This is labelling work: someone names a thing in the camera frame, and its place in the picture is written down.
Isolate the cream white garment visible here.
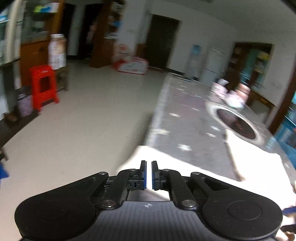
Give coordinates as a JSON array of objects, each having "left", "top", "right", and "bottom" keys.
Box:
[{"left": 117, "top": 126, "right": 295, "bottom": 209}]

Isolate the round induction cooktop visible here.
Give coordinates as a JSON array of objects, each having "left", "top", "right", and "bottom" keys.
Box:
[{"left": 205, "top": 101, "right": 264, "bottom": 145}]

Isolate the pink tissue box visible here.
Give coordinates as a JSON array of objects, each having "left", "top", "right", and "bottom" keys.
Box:
[{"left": 211, "top": 78, "right": 229, "bottom": 98}]

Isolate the wet wipes pack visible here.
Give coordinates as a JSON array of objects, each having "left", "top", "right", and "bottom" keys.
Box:
[{"left": 225, "top": 90, "right": 244, "bottom": 109}]

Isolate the water dispenser with bottle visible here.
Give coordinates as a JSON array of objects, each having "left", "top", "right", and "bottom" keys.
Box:
[{"left": 185, "top": 44, "right": 202, "bottom": 79}]

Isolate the pink thermos bottle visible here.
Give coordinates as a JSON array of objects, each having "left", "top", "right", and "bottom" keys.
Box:
[{"left": 235, "top": 83, "right": 250, "bottom": 105}]

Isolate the dark wooden side table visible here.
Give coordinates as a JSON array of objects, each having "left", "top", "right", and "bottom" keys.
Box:
[{"left": 246, "top": 90, "right": 275, "bottom": 125}]

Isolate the white refrigerator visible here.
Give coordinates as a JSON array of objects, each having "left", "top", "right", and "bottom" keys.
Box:
[{"left": 199, "top": 47, "right": 225, "bottom": 86}]

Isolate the red plastic stool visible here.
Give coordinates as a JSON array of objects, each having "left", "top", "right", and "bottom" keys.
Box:
[{"left": 29, "top": 65, "right": 59, "bottom": 112}]

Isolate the purple patterned bin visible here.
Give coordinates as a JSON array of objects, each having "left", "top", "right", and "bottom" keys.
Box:
[{"left": 17, "top": 93, "right": 33, "bottom": 118}]

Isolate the blue star shaped stool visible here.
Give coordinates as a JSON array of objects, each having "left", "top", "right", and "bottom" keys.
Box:
[{"left": 0, "top": 163, "right": 10, "bottom": 181}]

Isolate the dark wooden display cabinet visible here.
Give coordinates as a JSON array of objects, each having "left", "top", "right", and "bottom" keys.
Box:
[{"left": 224, "top": 42, "right": 273, "bottom": 91}]

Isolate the printed paper bag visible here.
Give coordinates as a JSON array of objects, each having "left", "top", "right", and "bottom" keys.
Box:
[{"left": 48, "top": 34, "right": 66, "bottom": 70}]

